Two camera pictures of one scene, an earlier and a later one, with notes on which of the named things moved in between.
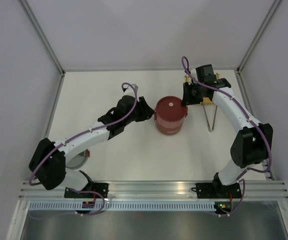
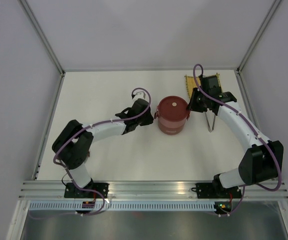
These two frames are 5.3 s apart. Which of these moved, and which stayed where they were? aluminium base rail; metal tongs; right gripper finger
Moved: right gripper finger
Stayed: aluminium base rail; metal tongs
